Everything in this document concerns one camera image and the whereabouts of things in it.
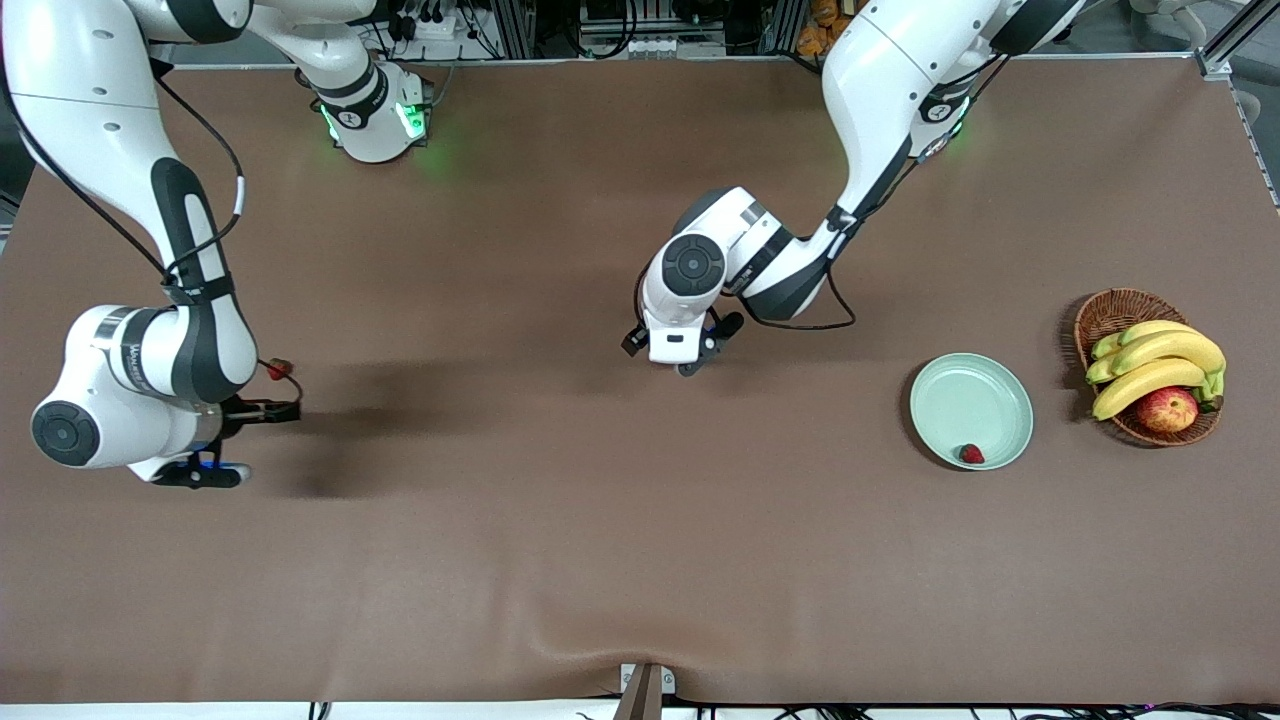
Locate pale green plate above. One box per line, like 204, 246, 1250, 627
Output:
908, 352, 1035, 471

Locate brown table cloth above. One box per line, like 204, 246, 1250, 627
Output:
0, 55, 1280, 706

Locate orange plush toys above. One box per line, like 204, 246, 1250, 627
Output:
797, 0, 865, 57

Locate brown wicker basket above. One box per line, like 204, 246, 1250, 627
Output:
1074, 288, 1223, 448

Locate white power strip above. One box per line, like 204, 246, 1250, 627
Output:
395, 12, 473, 43

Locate red apple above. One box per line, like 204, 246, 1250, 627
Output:
1136, 387, 1200, 434

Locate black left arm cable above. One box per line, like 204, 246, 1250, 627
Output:
735, 50, 1011, 332

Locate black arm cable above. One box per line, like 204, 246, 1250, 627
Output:
0, 60, 304, 403
735, 50, 1011, 332

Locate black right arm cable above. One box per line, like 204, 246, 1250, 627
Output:
0, 60, 304, 403

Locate metal bracket with brown post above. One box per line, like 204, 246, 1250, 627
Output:
615, 662, 677, 720

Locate aluminium frame post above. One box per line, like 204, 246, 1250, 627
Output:
492, 0, 539, 58

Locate aluminium frame profile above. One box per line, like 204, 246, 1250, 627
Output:
1196, 0, 1280, 79

